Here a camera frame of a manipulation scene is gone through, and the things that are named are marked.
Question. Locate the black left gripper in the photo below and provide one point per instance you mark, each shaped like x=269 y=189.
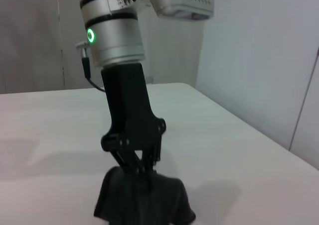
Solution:
x=129 y=110

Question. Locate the dark rag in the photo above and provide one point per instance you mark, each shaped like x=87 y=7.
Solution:
x=142 y=200

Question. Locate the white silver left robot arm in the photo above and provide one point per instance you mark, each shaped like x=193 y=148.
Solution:
x=112 y=35

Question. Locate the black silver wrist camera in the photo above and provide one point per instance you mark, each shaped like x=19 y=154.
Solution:
x=179 y=1

